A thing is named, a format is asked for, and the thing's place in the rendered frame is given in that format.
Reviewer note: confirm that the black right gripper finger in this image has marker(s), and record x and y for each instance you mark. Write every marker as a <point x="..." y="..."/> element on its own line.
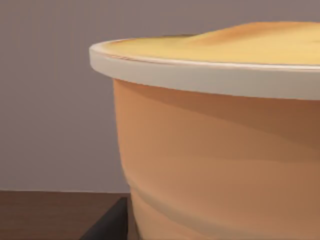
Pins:
<point x="115" y="222"/>

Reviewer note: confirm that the tan cup with white rim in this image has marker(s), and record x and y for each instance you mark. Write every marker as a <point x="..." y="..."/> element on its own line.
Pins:
<point x="215" y="155"/>

